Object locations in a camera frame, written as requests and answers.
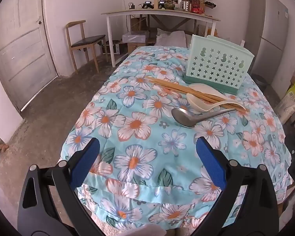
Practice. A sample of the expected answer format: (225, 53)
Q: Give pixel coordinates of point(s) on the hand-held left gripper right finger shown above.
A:
(211, 162)

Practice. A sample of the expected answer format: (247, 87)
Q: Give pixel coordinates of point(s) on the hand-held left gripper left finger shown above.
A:
(84, 162)

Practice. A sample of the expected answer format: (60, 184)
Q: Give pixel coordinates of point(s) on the metal spoon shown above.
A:
(184, 118)

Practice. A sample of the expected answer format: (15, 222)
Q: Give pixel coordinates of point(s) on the white ceramic spoon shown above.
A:
(195, 104)
(201, 87)

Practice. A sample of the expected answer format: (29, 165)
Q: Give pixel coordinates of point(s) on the wooden chopsticks bundle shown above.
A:
(174, 87)

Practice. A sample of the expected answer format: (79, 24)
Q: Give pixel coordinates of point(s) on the green plastic utensil holder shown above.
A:
(216, 64)

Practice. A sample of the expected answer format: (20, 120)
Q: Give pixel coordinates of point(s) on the yellow labelled bag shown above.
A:
(288, 103)

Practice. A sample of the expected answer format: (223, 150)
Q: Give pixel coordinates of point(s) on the floral light blue blanket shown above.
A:
(150, 152)

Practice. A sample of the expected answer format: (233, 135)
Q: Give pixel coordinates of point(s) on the grey trash bin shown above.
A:
(259, 82)

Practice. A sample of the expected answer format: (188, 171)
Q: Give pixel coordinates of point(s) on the small countertop oven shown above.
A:
(115, 48)

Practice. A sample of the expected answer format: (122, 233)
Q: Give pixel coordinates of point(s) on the wooden chair with dark seat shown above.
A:
(88, 40)

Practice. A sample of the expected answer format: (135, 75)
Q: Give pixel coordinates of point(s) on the cardboard box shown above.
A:
(132, 48)

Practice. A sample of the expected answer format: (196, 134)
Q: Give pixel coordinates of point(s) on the white wooden door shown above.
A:
(19, 49)

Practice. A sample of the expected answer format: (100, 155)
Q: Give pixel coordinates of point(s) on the yellow plastic bag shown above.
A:
(210, 30)

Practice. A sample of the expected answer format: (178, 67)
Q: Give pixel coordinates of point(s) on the grey refrigerator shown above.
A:
(268, 29)

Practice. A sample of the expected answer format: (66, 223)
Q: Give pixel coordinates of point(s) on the red soda bottle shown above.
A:
(196, 6)

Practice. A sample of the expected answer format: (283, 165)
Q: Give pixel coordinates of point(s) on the white side table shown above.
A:
(162, 11)

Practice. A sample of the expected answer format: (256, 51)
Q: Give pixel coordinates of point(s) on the metal cup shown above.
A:
(184, 6)

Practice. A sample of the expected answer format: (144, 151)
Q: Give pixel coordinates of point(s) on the black charger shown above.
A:
(132, 6)

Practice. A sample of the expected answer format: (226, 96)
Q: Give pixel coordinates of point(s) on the black device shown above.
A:
(146, 5)

